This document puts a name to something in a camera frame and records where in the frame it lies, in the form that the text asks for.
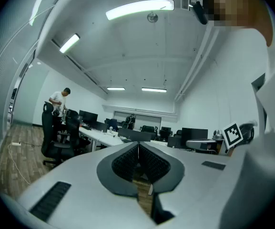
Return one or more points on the person's head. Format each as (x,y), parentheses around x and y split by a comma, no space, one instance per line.
(242,11)

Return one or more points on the black head-worn camera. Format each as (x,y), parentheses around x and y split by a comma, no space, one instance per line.
(200,13)

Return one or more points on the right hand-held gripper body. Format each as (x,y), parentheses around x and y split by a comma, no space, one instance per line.
(233,133)

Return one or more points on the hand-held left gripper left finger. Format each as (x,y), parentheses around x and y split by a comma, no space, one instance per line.
(80,187)

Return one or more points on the wide black monitor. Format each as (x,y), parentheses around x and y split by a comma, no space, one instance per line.
(133,134)

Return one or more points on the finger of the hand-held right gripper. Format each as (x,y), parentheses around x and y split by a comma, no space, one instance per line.
(199,142)

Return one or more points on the white ceiling pipe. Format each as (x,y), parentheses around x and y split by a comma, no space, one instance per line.
(195,65)

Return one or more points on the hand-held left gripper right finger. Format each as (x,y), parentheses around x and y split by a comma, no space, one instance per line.
(194,175)

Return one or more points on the long ceiling light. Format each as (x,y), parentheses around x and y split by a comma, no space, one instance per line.
(115,88)
(69,43)
(137,8)
(154,89)
(36,9)

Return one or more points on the white floor power strip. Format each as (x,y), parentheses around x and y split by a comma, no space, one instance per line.
(16,143)

